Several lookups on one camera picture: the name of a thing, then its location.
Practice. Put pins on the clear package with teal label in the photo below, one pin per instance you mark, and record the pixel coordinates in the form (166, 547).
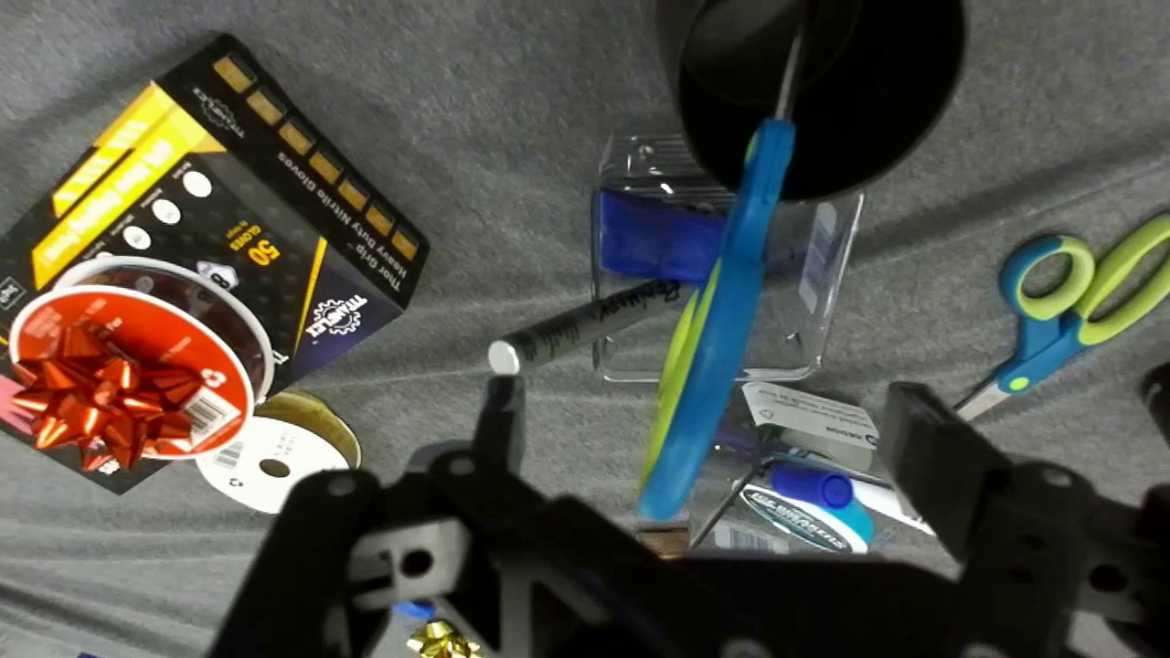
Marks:
(805, 497)

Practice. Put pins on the grey tablecloth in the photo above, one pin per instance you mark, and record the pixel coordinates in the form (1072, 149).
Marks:
(488, 96)

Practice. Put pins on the black marker pen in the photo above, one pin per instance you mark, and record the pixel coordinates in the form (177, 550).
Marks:
(588, 323)

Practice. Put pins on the small green blue scissors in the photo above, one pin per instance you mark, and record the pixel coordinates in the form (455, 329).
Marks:
(1046, 348)

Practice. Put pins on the clear acrylic holder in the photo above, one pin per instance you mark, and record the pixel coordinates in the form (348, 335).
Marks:
(647, 232)

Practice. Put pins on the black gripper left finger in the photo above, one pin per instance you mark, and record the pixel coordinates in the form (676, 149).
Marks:
(502, 425)

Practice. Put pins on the gold gift bow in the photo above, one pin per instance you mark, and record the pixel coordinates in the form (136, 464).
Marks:
(441, 639)

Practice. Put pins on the black yellow bow box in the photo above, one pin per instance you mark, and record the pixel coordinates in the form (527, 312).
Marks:
(307, 158)

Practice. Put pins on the red bow ribbon spool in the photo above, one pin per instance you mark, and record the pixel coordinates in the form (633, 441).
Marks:
(113, 377)

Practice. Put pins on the black mug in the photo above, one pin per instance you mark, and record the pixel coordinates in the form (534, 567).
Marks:
(854, 96)

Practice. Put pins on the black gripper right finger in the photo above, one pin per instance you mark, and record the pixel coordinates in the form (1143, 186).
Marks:
(944, 469)

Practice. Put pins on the white spool with gold ribbon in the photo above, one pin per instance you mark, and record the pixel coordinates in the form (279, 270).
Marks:
(270, 469)

